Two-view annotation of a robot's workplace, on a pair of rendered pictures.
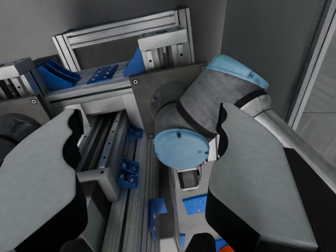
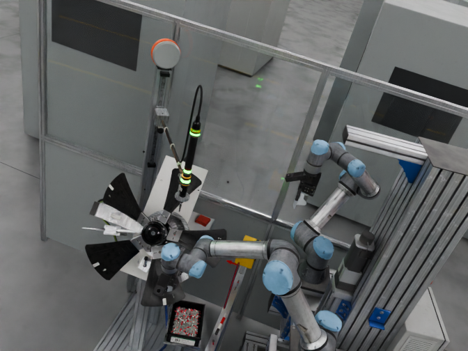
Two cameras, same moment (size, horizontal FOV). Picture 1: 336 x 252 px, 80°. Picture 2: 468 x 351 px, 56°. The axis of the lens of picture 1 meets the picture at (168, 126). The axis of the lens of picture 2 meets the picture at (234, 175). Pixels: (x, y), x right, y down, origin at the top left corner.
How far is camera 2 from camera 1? 2.17 m
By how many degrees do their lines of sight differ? 66
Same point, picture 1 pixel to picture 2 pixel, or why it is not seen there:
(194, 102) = (304, 238)
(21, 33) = not seen: outside the picture
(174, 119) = (310, 246)
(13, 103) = (292, 338)
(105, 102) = not seen: hidden behind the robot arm
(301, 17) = (281, 237)
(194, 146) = (321, 239)
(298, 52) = not seen: hidden behind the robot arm
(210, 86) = (299, 232)
